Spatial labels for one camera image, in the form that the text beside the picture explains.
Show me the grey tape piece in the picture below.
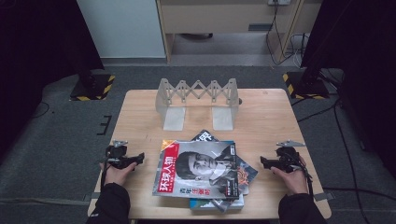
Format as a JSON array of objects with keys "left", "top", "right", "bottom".
[
  {"left": 312, "top": 191, "right": 334, "bottom": 202},
  {"left": 83, "top": 191, "right": 106, "bottom": 202}
]

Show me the black hanging power cable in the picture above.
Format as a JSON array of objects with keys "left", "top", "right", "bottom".
[{"left": 265, "top": 3, "right": 304, "bottom": 66}]

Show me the long black floor cable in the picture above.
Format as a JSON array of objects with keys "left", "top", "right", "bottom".
[{"left": 332, "top": 99, "right": 363, "bottom": 224}]

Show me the person's right hand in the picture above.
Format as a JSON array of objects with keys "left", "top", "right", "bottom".
[{"left": 270, "top": 157, "right": 309, "bottom": 196}]

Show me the dark illustrated magazine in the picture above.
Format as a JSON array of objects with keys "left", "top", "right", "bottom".
[{"left": 190, "top": 129, "right": 260, "bottom": 214}]

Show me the black curtain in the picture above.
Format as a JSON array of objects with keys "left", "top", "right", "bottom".
[
  {"left": 0, "top": 0, "right": 106, "bottom": 162},
  {"left": 300, "top": 0, "right": 396, "bottom": 171}
]

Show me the thin black floor cable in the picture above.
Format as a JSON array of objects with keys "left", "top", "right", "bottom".
[{"left": 32, "top": 102, "right": 50, "bottom": 119}]

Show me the white cabinet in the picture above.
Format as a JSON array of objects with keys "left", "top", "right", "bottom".
[{"left": 76, "top": 0, "right": 166, "bottom": 60}]

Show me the left hand-held gripper cable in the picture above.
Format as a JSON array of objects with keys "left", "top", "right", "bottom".
[{"left": 100, "top": 155, "right": 110, "bottom": 189}]

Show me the person's left hand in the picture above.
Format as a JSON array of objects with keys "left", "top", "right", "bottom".
[{"left": 99, "top": 161, "right": 138, "bottom": 187}]

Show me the grey expandable metal book rack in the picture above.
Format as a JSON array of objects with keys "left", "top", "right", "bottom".
[{"left": 154, "top": 77, "right": 243, "bottom": 132}]

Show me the blue paperback book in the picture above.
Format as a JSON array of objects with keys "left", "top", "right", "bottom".
[{"left": 189, "top": 139, "right": 246, "bottom": 212}]

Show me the light wooden desk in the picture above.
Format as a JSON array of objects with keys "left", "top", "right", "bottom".
[{"left": 155, "top": 0, "right": 323, "bottom": 64}]

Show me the right hand-held gripper cable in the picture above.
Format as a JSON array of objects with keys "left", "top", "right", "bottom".
[{"left": 295, "top": 155, "right": 314, "bottom": 196}]

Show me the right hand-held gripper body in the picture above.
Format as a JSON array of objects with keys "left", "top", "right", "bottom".
[{"left": 273, "top": 139, "right": 306, "bottom": 174}]

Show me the black stand base striped edge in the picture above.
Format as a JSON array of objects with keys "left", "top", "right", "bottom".
[
  {"left": 69, "top": 73, "right": 116, "bottom": 102},
  {"left": 282, "top": 70, "right": 331, "bottom": 101}
]

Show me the portrait cover magazine red title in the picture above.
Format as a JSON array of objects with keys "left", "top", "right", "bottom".
[{"left": 152, "top": 139, "right": 241, "bottom": 200}]

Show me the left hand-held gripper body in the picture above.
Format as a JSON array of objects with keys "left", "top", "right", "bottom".
[{"left": 105, "top": 139, "right": 138, "bottom": 171}]

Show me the hand-held gripper cable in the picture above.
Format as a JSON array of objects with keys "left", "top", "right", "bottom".
[
  {"left": 100, "top": 155, "right": 110, "bottom": 189},
  {"left": 295, "top": 155, "right": 314, "bottom": 196}
]

